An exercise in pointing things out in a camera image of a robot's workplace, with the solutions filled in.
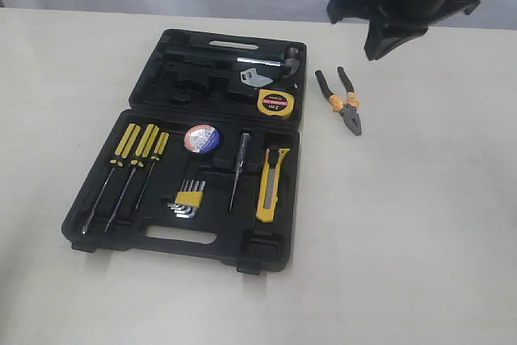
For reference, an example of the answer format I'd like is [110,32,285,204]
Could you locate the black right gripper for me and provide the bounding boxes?
[326,0,481,61]

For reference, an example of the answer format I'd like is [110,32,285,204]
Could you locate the clear voltage tester screwdriver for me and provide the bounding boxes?
[229,133,251,212]

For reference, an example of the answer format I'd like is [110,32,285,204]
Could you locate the yellow black utility knife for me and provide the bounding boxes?
[255,146,290,223]

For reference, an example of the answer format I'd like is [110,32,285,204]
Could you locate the orange black combination pliers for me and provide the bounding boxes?
[315,66,362,137]

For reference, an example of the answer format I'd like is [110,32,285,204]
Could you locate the adjustable wrench steel head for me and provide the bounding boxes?
[161,62,275,90]

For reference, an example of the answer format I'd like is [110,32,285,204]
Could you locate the black plastic tool case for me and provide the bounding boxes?
[61,29,307,274]

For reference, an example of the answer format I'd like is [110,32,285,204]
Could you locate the hex key set yellow holder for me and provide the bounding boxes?
[166,179,206,219]

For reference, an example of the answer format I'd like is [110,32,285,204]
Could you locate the yellow tape measure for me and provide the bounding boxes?
[257,89,295,119]

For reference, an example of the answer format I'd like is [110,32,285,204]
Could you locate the large yellow black screwdriver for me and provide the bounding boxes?
[80,122,141,235]

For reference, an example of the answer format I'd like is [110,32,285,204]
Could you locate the claw hammer black handle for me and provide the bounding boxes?
[163,46,303,82]

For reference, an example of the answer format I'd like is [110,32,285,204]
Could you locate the black electrical tape roll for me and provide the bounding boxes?
[183,124,221,155]

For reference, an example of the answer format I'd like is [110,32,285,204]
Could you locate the small yellow black screwdriver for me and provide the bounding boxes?
[135,132,170,210]

